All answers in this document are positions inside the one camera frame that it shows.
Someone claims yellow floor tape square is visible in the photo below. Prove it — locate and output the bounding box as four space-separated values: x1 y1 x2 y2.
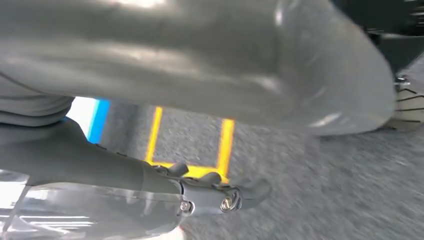
144 105 236 184

